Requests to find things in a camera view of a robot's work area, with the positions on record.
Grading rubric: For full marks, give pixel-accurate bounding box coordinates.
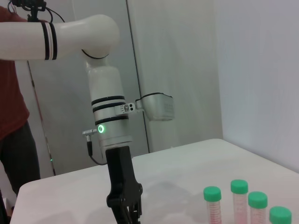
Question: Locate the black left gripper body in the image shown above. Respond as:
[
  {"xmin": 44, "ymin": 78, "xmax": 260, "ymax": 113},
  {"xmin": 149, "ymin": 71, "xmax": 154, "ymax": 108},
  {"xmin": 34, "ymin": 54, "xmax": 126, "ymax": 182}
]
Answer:
[{"xmin": 105, "ymin": 146, "xmax": 143, "ymax": 209}]

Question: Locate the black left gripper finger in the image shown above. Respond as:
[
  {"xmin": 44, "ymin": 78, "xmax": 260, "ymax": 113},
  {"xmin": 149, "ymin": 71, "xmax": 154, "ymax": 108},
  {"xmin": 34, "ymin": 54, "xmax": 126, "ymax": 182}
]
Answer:
[
  {"xmin": 130, "ymin": 200, "xmax": 143, "ymax": 224},
  {"xmin": 111, "ymin": 204, "xmax": 132, "ymax": 224}
]

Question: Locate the green-capped clear test tube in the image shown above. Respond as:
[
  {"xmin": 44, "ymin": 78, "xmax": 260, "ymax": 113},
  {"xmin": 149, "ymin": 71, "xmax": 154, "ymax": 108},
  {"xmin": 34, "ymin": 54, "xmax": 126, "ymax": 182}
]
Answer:
[
  {"xmin": 247, "ymin": 191, "xmax": 269, "ymax": 224},
  {"xmin": 203, "ymin": 186, "xmax": 222, "ymax": 224},
  {"xmin": 230, "ymin": 179, "xmax": 249, "ymax": 224},
  {"xmin": 269, "ymin": 206, "xmax": 292, "ymax": 224}
]

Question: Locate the thin pole with green light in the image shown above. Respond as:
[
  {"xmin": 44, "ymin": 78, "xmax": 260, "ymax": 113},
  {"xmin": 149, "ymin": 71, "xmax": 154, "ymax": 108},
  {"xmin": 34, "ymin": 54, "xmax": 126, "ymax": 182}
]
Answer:
[{"xmin": 29, "ymin": 74, "xmax": 57, "ymax": 176}]

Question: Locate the person in red shirt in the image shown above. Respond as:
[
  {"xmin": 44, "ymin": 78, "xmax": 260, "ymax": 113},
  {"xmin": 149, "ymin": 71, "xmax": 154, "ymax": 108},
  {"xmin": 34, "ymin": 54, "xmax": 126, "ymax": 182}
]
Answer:
[{"xmin": 0, "ymin": 6, "xmax": 41, "ymax": 196}]

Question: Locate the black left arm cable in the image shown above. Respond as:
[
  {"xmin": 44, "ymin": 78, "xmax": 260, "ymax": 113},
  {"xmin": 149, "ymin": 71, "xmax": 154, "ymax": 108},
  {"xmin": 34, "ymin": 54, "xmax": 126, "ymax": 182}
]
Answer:
[{"xmin": 82, "ymin": 128, "xmax": 108, "ymax": 166}]

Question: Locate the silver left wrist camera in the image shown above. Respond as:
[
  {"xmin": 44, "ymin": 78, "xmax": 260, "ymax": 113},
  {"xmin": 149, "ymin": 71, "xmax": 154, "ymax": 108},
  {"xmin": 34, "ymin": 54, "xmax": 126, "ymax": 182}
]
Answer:
[{"xmin": 121, "ymin": 92, "xmax": 175, "ymax": 122}]

